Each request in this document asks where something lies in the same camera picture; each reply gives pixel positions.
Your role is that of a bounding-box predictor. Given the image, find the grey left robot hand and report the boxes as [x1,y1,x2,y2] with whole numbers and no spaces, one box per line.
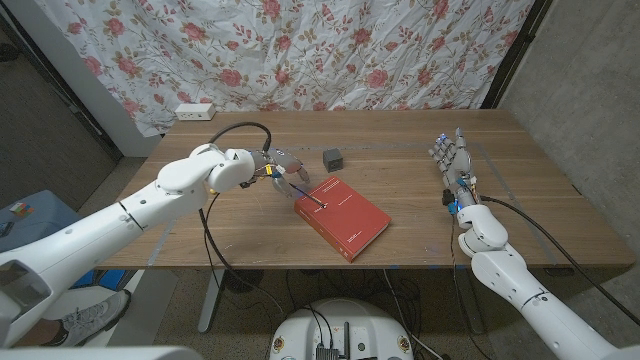
[249,146,312,200]

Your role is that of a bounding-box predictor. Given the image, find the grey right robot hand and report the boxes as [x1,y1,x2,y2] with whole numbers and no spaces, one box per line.
[428,127,478,199]

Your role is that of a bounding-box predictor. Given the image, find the black mechanical pencil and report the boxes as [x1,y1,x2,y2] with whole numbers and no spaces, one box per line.
[288,182,328,209]

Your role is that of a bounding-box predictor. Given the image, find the grey block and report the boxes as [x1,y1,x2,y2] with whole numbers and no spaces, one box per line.
[322,147,345,173]

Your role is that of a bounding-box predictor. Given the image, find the red notebook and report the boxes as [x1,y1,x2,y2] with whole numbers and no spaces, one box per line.
[293,175,392,264]

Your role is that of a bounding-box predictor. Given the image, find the white power strip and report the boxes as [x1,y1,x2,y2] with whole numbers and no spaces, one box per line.
[174,102,217,122]

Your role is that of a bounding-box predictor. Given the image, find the floral backdrop cloth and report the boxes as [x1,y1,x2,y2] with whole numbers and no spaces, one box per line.
[34,0,536,139]

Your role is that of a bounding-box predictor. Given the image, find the black backdrop stand pole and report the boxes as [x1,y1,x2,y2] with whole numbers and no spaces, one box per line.
[480,0,554,110]

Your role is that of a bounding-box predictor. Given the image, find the black round object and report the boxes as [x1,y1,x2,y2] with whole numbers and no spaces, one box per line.
[224,269,265,295]

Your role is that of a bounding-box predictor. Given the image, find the grey table leg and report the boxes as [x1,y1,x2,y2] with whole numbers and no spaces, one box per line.
[452,269,487,335]

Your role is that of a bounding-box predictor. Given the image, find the white table leg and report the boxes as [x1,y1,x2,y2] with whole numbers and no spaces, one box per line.
[197,269,226,335]

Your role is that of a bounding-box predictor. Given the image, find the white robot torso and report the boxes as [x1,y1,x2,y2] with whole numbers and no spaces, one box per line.
[269,298,415,360]

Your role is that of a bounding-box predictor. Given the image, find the white floor board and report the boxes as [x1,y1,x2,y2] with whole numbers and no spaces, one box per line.
[42,269,180,348]

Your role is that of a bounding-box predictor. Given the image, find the blue plastic object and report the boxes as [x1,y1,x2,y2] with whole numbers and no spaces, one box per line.
[72,269,126,291]

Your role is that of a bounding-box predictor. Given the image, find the grey sneaker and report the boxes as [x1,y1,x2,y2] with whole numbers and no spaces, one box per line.
[47,288,132,348]

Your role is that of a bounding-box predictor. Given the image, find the blue storage bin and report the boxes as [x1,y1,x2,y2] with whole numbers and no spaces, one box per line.
[0,189,96,291]

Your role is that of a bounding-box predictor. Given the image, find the person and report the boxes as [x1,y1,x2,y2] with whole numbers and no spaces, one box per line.
[14,319,69,348]

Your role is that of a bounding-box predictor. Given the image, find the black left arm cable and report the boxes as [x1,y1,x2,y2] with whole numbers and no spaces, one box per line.
[198,121,286,316]

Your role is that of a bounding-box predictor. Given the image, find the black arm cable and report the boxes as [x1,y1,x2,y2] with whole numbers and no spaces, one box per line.
[198,121,286,316]
[479,195,640,327]

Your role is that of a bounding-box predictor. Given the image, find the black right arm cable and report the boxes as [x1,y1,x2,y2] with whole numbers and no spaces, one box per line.
[479,195,640,327]

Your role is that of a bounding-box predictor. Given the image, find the white floor cable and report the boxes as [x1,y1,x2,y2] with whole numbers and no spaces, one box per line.
[382,269,444,360]

